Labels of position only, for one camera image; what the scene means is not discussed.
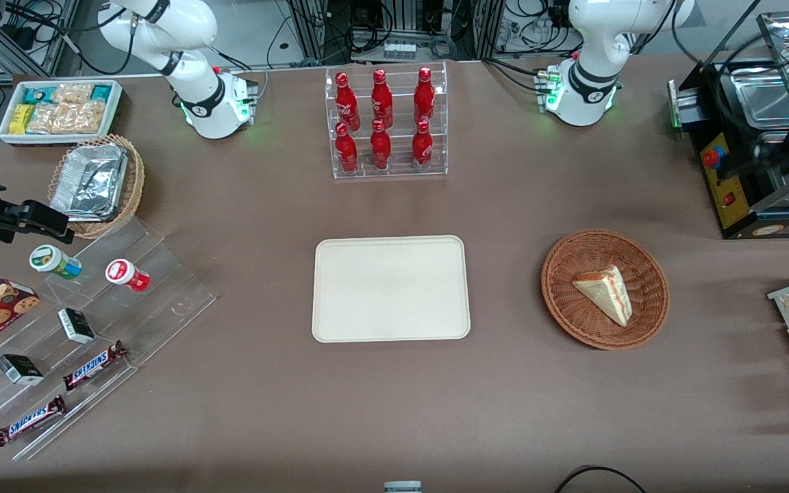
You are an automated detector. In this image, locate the triangular sandwich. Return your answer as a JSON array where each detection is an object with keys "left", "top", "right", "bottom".
[{"left": 571, "top": 264, "right": 634, "bottom": 328}]

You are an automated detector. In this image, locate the light tan wicker basket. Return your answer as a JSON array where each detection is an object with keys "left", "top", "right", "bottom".
[{"left": 47, "top": 134, "right": 146, "bottom": 240}]

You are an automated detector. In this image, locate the brown round wicker basket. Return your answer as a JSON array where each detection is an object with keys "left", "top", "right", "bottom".
[{"left": 540, "top": 229, "right": 671, "bottom": 351}]

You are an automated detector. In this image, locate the cream rectangular tray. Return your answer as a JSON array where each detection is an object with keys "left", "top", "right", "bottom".
[{"left": 311, "top": 235, "right": 472, "bottom": 343}]

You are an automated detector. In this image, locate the green lidded cup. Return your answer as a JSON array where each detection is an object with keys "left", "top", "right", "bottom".
[{"left": 29, "top": 244, "right": 84, "bottom": 281}]

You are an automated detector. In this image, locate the stack of foil trays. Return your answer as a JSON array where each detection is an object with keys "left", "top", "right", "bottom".
[{"left": 49, "top": 142, "right": 129, "bottom": 223}]

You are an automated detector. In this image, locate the black food warmer machine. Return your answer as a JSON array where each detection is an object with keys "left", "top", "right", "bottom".
[{"left": 666, "top": 10, "right": 789, "bottom": 241}]

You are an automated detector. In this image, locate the steel pan in warmer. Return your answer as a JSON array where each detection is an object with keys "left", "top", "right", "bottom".
[{"left": 728, "top": 66, "right": 789, "bottom": 131}]

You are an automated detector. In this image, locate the red lidded cup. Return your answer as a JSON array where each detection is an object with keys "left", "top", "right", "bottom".
[{"left": 105, "top": 258, "right": 151, "bottom": 294}]

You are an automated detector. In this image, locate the yellow snack pack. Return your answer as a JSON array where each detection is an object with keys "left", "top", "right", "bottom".
[{"left": 9, "top": 103, "right": 36, "bottom": 136}]

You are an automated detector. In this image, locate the large clear cracker bag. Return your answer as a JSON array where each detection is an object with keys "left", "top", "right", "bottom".
[{"left": 25, "top": 101, "right": 108, "bottom": 136}]

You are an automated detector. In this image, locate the small black white box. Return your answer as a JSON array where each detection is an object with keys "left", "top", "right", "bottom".
[
  {"left": 57, "top": 307, "right": 97, "bottom": 345},
  {"left": 0, "top": 353, "right": 45, "bottom": 387}
]

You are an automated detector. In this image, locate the small clear cracker bag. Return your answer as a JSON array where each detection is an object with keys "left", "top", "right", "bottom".
[{"left": 52, "top": 83, "right": 95, "bottom": 105}]

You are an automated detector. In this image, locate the clear acrylic stepped stand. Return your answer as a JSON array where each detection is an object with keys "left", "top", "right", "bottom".
[{"left": 0, "top": 216, "right": 218, "bottom": 462}]

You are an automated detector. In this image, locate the white rectangular snack bin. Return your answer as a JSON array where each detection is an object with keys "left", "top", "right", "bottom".
[{"left": 0, "top": 79, "right": 124, "bottom": 148}]

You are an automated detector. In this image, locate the brown snickers bar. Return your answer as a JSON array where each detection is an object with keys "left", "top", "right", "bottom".
[
  {"left": 0, "top": 394, "right": 68, "bottom": 448},
  {"left": 62, "top": 340, "right": 128, "bottom": 392}
]

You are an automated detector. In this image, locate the red cola bottle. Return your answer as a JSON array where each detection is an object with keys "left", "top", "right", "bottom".
[
  {"left": 412, "top": 119, "right": 435, "bottom": 172},
  {"left": 335, "top": 122, "right": 360, "bottom": 175},
  {"left": 371, "top": 68, "right": 395, "bottom": 129},
  {"left": 370, "top": 119, "right": 393, "bottom": 171},
  {"left": 334, "top": 71, "right": 361, "bottom": 132},
  {"left": 413, "top": 66, "right": 436, "bottom": 127}
]

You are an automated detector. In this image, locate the clear acrylic bottle rack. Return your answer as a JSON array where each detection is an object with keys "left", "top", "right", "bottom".
[{"left": 324, "top": 60, "right": 449, "bottom": 181}]

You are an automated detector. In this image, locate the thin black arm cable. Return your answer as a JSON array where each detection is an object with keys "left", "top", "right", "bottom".
[{"left": 671, "top": 0, "right": 766, "bottom": 91}]

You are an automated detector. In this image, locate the black floor cable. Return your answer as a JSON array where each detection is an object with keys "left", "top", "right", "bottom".
[{"left": 553, "top": 465, "right": 649, "bottom": 493}]

